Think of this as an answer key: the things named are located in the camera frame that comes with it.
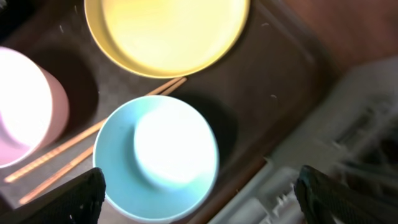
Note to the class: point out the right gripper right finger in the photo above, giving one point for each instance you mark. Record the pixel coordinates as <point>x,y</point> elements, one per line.
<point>322,200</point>

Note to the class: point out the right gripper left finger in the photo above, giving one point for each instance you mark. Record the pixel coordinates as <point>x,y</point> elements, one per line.
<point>78,201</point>

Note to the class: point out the wooden chopstick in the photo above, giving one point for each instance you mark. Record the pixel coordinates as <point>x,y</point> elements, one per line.
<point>53,178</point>
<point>164,89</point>

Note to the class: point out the light blue bowl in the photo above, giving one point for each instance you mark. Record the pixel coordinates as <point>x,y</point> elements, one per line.
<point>159,158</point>

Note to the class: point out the white bowl with rice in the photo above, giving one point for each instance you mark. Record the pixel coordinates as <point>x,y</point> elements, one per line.
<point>34,107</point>

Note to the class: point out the yellow plate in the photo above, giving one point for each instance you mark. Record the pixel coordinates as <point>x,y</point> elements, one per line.
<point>165,38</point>

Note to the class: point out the grey dishwasher rack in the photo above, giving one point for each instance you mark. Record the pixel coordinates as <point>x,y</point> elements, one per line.
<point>348,134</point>

